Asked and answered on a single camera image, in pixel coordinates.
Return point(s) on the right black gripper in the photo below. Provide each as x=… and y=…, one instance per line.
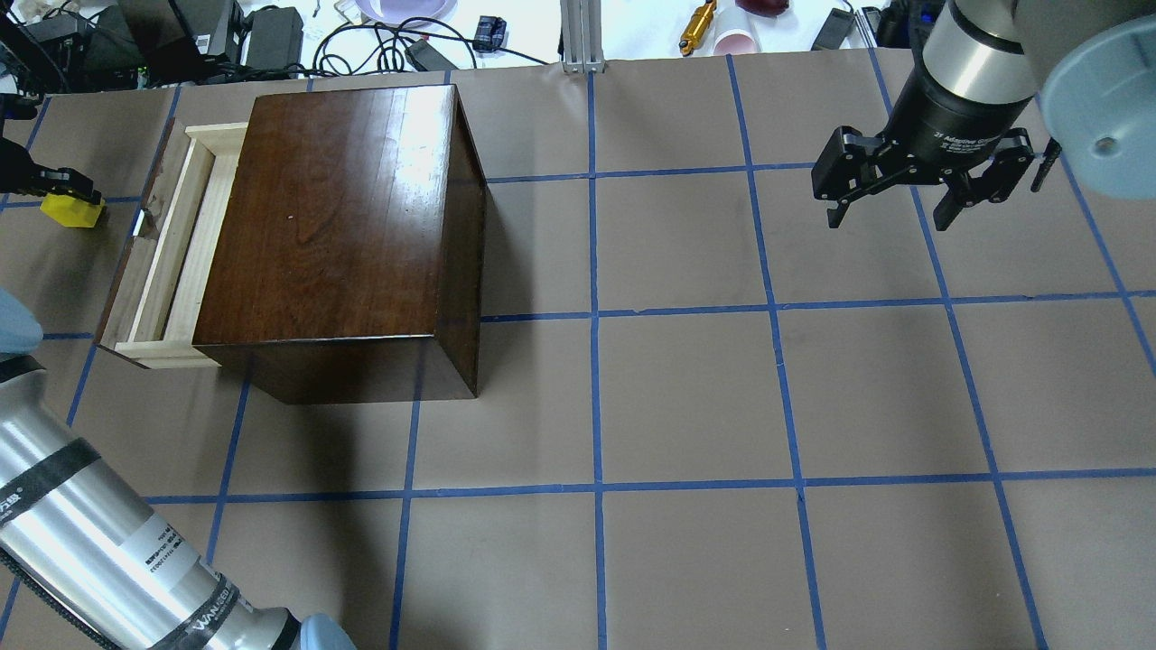
x=950, y=125

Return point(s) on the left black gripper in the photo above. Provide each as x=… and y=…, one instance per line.
x=36, y=177

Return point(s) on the yellow block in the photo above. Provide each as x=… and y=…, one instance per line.
x=70, y=211

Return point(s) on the light wood drawer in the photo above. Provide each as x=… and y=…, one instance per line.
x=155, y=300

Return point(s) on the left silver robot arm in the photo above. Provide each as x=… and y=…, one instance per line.
x=84, y=541

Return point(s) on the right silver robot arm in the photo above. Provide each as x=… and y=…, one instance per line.
x=1088, y=63

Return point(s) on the dark wooden drawer cabinet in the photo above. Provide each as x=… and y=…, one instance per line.
x=347, y=267

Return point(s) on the pink cup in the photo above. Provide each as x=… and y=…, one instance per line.
x=735, y=40

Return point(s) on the black power adapter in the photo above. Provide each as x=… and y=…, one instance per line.
x=275, y=38

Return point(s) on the brass cylinder tool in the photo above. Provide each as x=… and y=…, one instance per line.
x=698, y=25

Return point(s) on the purple plate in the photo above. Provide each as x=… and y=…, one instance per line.
x=395, y=12

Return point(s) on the aluminium frame post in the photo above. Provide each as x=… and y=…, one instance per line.
x=581, y=33

